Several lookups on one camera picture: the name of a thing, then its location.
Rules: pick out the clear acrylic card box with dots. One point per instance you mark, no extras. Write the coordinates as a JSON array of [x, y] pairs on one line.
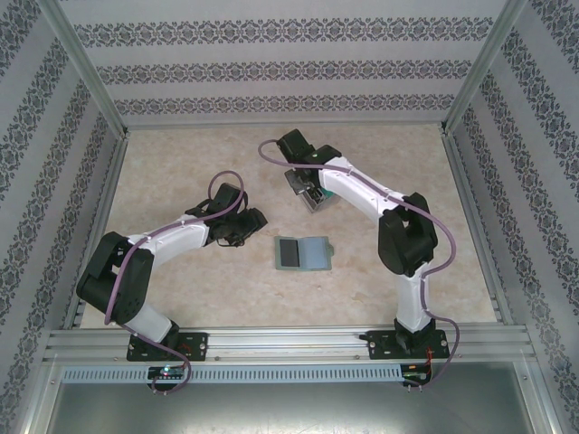
[[316, 208]]

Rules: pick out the teal credit card stack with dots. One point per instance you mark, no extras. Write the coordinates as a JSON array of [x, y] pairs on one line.
[[331, 194]]

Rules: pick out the green card holder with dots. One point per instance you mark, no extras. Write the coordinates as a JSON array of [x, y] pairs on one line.
[[314, 253]]

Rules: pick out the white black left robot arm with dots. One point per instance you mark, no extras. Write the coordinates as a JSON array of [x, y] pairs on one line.
[[113, 289]]

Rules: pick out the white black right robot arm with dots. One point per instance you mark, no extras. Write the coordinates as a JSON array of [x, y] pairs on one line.
[[407, 235]]

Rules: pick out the left controller circuit board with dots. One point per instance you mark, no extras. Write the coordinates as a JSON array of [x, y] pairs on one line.
[[167, 371]]

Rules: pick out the controller circuit board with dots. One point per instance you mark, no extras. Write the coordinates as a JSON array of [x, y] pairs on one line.
[[167, 371], [416, 373]]

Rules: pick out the grey metal sheet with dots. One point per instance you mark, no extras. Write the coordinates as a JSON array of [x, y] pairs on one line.
[[289, 411]]

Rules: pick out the right controller circuit board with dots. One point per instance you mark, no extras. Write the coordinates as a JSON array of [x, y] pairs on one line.
[[416, 373]]

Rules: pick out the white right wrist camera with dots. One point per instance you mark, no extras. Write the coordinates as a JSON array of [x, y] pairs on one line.
[[293, 171]]

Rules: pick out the aluminium rear rail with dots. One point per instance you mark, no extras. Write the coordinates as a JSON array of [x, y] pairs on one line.
[[285, 125]]

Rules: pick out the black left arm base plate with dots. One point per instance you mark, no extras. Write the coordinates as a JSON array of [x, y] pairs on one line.
[[199, 346]]

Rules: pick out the aluminium side rail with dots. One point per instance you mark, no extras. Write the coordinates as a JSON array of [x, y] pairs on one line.
[[111, 181], [461, 181]]

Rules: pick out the aluminium mounting rail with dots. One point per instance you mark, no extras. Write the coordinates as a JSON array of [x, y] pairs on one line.
[[289, 343]]

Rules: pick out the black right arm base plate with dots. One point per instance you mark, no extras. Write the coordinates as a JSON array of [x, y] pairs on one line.
[[375, 346]]

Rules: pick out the aluminium frame post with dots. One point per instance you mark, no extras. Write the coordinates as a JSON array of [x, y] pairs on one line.
[[475, 77], [92, 77]]

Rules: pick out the aluminium frame leg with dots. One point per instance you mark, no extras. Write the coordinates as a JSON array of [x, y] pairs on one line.
[[38, 398], [545, 398]]

